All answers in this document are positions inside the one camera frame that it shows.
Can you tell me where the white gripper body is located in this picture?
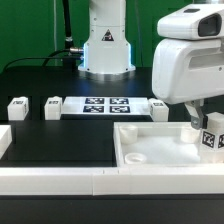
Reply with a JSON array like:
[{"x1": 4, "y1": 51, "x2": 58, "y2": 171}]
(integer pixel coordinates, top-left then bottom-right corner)
[{"x1": 152, "y1": 4, "x2": 224, "y2": 104}]

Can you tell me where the white front fence bar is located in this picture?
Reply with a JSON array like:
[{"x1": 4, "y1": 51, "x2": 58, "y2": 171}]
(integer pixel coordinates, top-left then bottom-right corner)
[{"x1": 0, "y1": 165, "x2": 224, "y2": 196}]

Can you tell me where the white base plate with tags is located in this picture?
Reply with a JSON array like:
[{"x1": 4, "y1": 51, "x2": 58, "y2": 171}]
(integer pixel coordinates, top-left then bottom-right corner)
[{"x1": 62, "y1": 97, "x2": 149, "y2": 116}]

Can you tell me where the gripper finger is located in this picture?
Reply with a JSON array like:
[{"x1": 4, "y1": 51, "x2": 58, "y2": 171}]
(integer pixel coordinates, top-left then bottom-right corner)
[{"x1": 185, "y1": 99, "x2": 204, "y2": 129}]

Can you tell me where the white left fence bar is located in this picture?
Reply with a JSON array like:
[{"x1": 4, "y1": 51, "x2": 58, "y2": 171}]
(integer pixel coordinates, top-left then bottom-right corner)
[{"x1": 0, "y1": 125, "x2": 12, "y2": 159}]

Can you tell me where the black cable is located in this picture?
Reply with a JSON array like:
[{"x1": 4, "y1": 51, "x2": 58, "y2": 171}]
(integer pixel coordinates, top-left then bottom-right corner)
[{"x1": 2, "y1": 48, "x2": 84, "y2": 72}]

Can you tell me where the white fence bar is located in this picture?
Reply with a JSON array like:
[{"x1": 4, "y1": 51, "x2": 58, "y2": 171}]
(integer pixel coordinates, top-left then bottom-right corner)
[
  {"x1": 0, "y1": 165, "x2": 224, "y2": 196},
  {"x1": 0, "y1": 125, "x2": 12, "y2": 159}
]

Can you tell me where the white square tabletop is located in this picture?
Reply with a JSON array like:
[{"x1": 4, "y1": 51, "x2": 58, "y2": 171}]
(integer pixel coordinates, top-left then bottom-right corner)
[{"x1": 113, "y1": 121, "x2": 224, "y2": 168}]

